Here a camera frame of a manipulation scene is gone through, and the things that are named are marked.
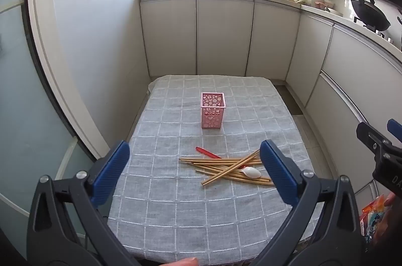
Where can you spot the person's left hand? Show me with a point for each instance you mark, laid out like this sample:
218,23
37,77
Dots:
187,263

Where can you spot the pink perforated utensil holder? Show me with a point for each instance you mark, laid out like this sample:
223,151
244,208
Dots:
213,118

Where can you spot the colourful snack packet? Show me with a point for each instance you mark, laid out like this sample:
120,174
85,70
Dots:
373,215

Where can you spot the white plastic spoon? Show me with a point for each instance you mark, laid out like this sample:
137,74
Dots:
252,172

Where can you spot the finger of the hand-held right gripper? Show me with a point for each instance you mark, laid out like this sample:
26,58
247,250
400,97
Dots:
366,132
396,129

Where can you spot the red plastic spoon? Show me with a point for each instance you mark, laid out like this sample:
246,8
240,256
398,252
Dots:
207,152

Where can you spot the white cabinet drawer front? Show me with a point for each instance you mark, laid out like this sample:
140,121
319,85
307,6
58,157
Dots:
361,65
333,128

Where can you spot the black wok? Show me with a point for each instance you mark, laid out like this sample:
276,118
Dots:
372,13

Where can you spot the grey checked tablecloth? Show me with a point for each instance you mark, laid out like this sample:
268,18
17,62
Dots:
176,206

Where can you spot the white cabinet door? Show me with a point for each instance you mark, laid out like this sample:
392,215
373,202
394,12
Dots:
309,58
169,33
224,33
273,40

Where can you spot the person's right forearm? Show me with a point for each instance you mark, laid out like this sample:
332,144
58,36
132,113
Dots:
388,228

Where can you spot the person's right hand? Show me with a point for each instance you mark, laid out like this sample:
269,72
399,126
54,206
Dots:
391,200

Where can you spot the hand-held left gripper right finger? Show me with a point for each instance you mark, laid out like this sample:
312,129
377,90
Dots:
276,171

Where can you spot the pile of wooden chopsticks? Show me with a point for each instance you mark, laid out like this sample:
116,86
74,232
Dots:
219,161

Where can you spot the pink bowl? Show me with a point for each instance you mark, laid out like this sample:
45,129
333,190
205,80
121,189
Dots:
323,4

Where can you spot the gas stove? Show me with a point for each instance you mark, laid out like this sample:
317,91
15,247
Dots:
383,32

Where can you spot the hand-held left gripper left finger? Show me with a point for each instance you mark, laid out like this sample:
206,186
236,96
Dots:
116,171

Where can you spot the frosted glass sliding door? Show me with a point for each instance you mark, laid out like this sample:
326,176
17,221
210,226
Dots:
18,96

